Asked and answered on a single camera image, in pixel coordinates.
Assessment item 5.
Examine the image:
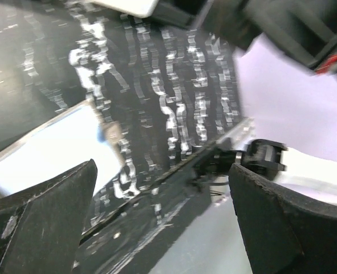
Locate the white middle card tray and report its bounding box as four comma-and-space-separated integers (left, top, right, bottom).
89, 0, 159, 18

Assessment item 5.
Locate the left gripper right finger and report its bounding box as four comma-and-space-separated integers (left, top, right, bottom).
229, 164, 337, 273

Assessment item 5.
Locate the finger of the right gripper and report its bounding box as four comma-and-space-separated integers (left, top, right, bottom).
203, 0, 337, 74

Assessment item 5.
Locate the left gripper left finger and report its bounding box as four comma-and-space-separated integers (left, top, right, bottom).
0, 159, 98, 273

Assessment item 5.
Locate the grey leather card holder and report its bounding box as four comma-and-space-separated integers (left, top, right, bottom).
0, 100, 122, 196

